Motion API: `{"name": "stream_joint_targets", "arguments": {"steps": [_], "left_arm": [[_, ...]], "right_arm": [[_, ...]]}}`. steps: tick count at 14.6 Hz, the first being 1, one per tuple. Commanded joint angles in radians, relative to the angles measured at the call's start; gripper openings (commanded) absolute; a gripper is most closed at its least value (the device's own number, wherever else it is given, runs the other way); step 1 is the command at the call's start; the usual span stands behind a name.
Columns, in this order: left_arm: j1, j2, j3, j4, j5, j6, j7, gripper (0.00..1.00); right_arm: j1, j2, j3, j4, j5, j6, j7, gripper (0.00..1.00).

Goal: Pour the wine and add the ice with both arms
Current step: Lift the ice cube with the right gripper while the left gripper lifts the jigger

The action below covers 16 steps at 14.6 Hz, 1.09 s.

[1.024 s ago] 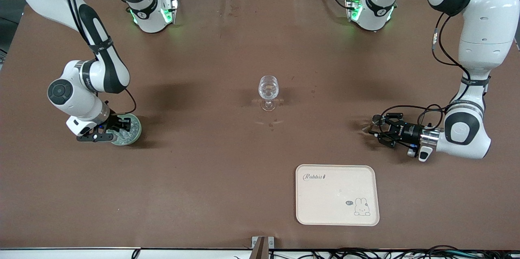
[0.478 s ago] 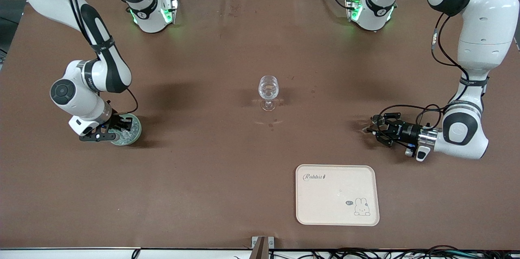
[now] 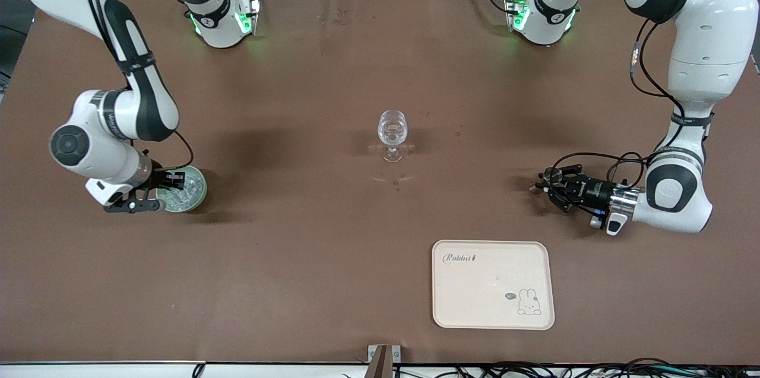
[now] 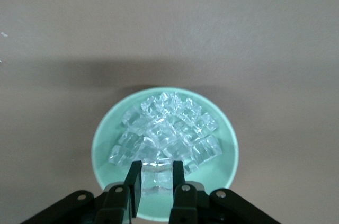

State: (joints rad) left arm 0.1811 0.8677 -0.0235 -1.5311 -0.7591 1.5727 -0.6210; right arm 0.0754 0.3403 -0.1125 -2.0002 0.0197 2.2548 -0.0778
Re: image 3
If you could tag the cream rabbit print tray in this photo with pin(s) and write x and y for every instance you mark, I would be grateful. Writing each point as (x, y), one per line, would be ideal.
(475, 295)

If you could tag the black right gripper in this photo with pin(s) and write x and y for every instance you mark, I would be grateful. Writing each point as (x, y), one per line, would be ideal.
(157, 179)

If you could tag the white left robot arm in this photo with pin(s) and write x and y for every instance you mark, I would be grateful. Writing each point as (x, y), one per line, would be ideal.
(706, 40)

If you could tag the steel double jigger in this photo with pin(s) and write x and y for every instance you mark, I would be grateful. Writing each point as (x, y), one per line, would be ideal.
(553, 175)

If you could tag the clear wine glass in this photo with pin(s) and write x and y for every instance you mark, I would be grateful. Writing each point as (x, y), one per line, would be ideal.
(393, 129)

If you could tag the pale green ceramic bowl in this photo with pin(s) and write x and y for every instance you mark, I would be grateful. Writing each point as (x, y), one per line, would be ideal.
(202, 189)

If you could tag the metal table edge bracket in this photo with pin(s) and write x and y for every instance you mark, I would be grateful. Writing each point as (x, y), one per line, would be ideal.
(380, 363)

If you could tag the clear ice cubes pile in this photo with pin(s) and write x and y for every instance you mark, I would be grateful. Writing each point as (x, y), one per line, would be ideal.
(184, 194)

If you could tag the brown table cover mat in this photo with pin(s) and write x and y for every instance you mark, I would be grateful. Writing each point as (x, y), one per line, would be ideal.
(297, 277)

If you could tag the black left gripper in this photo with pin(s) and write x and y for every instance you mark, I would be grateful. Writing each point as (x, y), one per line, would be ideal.
(588, 191)

